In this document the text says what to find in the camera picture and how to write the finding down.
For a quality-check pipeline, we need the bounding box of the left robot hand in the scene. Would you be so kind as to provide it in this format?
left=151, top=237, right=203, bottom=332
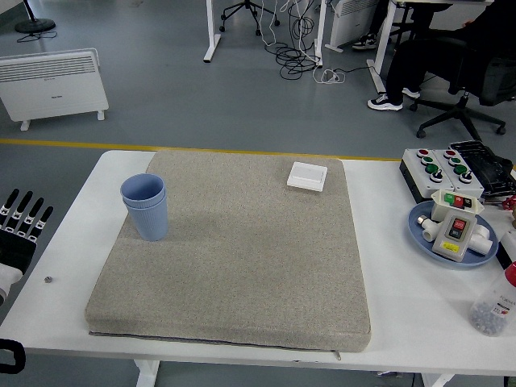
left=0, top=188, right=55, bottom=298

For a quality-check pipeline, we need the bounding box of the blue ribbed cup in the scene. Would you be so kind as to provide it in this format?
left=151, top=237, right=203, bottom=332
left=123, top=194, right=169, bottom=242
left=120, top=173, right=167, bottom=205

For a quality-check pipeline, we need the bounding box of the white electric heater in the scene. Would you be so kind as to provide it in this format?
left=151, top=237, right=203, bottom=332
left=0, top=48, right=110, bottom=132
left=324, top=0, right=380, bottom=53

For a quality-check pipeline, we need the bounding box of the black fan stand base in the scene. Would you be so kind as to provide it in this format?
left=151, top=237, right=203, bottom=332
left=15, top=0, right=57, bottom=35

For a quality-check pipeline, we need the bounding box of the grey-brown mat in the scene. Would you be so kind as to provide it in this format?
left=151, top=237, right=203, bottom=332
left=85, top=151, right=372, bottom=352

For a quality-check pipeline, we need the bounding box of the white desk leg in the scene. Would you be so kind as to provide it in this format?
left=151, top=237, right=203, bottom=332
left=202, top=0, right=222, bottom=63
left=312, top=0, right=327, bottom=68
left=366, top=0, right=398, bottom=96

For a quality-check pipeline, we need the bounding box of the black office chair base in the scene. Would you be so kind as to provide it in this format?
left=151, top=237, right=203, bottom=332
left=218, top=0, right=281, bottom=37

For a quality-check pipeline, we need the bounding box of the white table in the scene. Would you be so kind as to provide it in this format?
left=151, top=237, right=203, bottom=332
left=0, top=149, right=516, bottom=387

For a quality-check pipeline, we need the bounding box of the blue plate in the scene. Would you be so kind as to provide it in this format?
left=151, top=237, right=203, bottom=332
left=407, top=200, right=500, bottom=268

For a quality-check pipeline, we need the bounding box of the person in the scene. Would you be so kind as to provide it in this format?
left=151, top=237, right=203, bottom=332
left=352, top=0, right=390, bottom=51
left=366, top=0, right=516, bottom=112

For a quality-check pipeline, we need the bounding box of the white three-button control box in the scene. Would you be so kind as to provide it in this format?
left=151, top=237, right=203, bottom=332
left=399, top=148, right=456, bottom=204
left=431, top=148, right=485, bottom=199

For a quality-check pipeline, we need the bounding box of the white pipe fitting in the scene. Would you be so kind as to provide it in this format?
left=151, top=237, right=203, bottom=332
left=469, top=223, right=493, bottom=257
left=416, top=215, right=440, bottom=243

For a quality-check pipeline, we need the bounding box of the black office chair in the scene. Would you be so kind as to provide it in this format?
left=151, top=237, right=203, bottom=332
left=409, top=52, right=516, bottom=139

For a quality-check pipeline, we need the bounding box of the black tool case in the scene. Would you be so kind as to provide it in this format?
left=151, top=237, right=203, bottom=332
left=449, top=139, right=516, bottom=205

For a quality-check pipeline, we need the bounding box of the clear bottle with red cap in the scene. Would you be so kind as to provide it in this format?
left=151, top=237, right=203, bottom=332
left=468, top=260, right=516, bottom=338

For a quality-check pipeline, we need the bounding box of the white wall switch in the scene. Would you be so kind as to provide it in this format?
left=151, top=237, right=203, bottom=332
left=286, top=161, right=329, bottom=193

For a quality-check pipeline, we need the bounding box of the black floor cable bundle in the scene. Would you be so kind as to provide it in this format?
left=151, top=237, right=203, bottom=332
left=264, top=0, right=323, bottom=81

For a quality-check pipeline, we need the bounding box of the white cable with adapter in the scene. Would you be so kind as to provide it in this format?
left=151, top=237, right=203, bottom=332
left=257, top=0, right=347, bottom=85

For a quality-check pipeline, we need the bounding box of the beige red-black push-button switch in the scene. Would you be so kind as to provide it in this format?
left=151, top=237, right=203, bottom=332
left=431, top=210, right=478, bottom=262

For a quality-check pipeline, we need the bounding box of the beige three-button switch box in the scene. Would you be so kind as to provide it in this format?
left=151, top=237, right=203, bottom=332
left=430, top=189, right=485, bottom=221

